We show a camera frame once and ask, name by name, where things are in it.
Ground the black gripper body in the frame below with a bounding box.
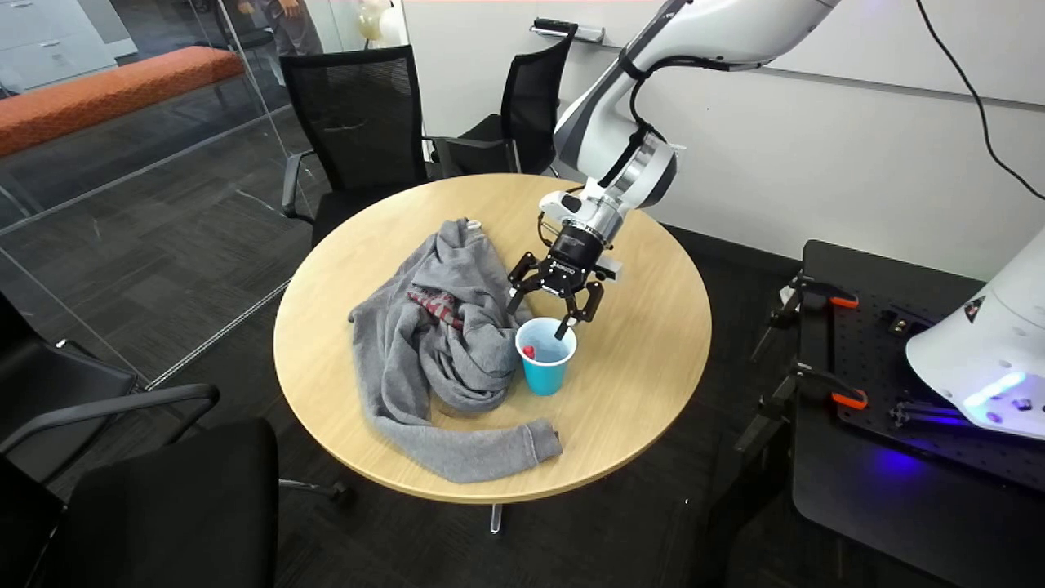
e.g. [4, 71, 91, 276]
[537, 206, 626, 295]

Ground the light blue plastic cup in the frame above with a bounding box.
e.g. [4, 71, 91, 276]
[513, 318, 582, 397]

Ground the grey sweatshirt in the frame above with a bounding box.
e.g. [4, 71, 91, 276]
[345, 214, 564, 487]

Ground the black office chair with armrest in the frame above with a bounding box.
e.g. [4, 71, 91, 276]
[436, 16, 582, 181]

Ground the black mesh office chair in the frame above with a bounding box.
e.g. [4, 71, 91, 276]
[277, 42, 434, 242]

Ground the orange black bar clamp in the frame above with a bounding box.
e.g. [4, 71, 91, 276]
[772, 274, 864, 333]
[736, 364, 875, 456]

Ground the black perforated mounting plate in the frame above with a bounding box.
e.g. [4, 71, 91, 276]
[827, 305, 1045, 494]

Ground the black robot cart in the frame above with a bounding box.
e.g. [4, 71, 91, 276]
[791, 237, 1045, 588]

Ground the black padded chair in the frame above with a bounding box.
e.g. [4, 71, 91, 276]
[0, 415, 284, 588]

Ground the orange upholstered bench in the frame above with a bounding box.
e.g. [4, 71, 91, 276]
[0, 42, 248, 163]

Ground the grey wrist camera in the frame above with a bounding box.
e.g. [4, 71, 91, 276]
[534, 185, 594, 229]

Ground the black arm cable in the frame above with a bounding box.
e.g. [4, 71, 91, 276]
[594, 49, 735, 195]

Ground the black wall cable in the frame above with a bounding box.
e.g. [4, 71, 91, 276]
[909, 0, 1045, 206]

